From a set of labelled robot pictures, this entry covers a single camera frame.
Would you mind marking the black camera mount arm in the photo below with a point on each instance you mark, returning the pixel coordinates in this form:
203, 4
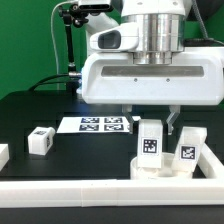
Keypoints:
72, 17

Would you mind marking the white front barrier rail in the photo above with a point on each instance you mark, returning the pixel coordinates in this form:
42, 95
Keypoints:
91, 193

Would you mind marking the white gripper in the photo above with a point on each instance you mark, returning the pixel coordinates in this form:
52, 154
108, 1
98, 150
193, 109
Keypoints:
195, 77

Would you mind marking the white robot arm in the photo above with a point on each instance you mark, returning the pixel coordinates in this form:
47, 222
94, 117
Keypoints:
143, 61

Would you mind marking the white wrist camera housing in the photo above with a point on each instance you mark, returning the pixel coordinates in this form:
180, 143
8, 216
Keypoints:
121, 38

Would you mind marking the white left barrier rail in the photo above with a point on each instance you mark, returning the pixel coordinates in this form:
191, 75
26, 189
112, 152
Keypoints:
4, 155

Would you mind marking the white right barrier rail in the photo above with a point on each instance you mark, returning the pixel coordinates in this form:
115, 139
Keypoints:
210, 165

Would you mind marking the white marker sheet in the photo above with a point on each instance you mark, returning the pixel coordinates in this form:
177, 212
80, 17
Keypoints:
95, 124

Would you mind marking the white barrier rail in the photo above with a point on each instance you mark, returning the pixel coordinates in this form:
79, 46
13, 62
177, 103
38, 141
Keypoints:
210, 165
91, 193
4, 155

